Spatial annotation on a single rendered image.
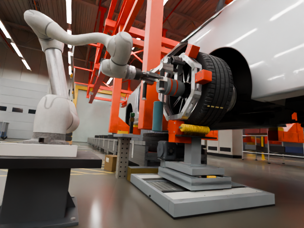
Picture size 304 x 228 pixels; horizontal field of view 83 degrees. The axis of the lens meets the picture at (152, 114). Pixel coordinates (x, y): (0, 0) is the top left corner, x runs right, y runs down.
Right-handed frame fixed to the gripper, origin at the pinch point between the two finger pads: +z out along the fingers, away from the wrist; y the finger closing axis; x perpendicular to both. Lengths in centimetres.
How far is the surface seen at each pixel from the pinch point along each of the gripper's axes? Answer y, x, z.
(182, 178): -3, -68, 23
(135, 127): -255, -17, 65
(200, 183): 6, -69, 31
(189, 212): 21, -80, 11
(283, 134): -62, -19, 247
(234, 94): -3, 2, 74
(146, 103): -62, -4, 14
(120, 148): -74, -53, -7
